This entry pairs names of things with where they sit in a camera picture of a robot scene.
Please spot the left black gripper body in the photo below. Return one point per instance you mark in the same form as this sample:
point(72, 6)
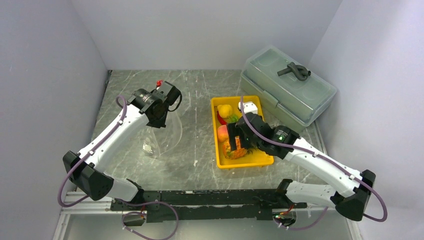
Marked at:
point(158, 123)

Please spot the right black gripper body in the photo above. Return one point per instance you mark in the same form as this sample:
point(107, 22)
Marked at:
point(255, 142)

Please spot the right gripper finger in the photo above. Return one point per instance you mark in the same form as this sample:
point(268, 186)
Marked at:
point(240, 142)
point(233, 132)

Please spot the orange toy pineapple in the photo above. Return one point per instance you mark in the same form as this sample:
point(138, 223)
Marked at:
point(225, 147)

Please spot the yellow plastic tray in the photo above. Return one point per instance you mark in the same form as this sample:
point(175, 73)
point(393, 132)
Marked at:
point(252, 158)

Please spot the clear zip top bag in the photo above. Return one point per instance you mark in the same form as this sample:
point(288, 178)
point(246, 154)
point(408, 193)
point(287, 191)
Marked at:
point(158, 141)

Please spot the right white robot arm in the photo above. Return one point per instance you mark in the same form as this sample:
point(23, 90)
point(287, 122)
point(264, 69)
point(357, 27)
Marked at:
point(346, 190)

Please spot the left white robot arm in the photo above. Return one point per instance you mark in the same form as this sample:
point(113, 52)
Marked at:
point(86, 168)

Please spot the green toy grapes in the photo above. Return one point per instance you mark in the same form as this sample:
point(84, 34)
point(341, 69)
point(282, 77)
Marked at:
point(232, 118)

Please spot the toy peach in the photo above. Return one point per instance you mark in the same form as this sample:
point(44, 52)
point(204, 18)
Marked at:
point(222, 133)

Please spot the red toy chili pepper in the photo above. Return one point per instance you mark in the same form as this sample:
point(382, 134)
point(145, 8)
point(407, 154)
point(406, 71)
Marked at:
point(222, 119)

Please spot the yellow toy lemon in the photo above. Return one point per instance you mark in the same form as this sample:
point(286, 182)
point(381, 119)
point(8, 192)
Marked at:
point(225, 111)

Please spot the green translucent storage box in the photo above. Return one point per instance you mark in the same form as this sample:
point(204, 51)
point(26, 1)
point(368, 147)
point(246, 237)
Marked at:
point(287, 89)

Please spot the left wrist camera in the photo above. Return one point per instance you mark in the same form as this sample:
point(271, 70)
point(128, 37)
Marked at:
point(172, 95)

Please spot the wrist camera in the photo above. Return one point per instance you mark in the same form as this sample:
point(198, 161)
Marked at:
point(248, 107)
point(172, 95)

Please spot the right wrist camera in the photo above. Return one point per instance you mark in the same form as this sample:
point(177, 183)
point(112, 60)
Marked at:
point(248, 107)

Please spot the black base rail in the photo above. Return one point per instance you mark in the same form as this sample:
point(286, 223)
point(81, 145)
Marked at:
point(168, 205)

